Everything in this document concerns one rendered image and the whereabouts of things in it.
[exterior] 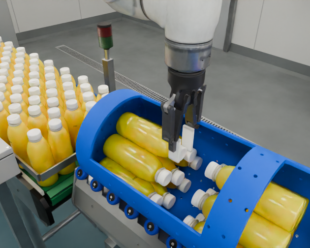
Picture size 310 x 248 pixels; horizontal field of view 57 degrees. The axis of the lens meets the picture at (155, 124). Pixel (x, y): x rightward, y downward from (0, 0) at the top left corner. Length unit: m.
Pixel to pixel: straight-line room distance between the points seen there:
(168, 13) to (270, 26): 3.73
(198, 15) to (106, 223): 0.67
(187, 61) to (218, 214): 0.29
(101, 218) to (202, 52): 0.62
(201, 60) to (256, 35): 3.81
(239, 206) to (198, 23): 0.33
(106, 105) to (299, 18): 3.49
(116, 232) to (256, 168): 0.50
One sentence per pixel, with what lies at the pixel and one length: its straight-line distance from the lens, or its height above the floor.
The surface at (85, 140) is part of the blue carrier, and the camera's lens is 0.76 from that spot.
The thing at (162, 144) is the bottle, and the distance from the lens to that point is 0.70.
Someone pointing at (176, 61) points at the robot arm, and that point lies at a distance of 0.54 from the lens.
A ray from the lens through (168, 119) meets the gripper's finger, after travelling 0.58.
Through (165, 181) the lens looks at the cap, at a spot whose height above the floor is 1.10.
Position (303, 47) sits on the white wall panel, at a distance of 4.09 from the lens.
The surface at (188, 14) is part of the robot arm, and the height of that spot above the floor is 1.50.
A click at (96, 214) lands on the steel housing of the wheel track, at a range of 0.97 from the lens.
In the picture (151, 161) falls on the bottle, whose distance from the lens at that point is 0.71.
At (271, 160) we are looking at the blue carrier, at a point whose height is 1.23.
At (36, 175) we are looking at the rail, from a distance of 0.97.
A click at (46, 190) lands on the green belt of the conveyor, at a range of 1.03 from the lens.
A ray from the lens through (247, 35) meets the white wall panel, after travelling 4.40.
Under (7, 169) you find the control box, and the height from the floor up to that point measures 1.04.
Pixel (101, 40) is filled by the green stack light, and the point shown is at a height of 1.20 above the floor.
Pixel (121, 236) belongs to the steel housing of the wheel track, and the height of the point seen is 0.86.
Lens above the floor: 1.62
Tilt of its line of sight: 35 degrees down
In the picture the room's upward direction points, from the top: straight up
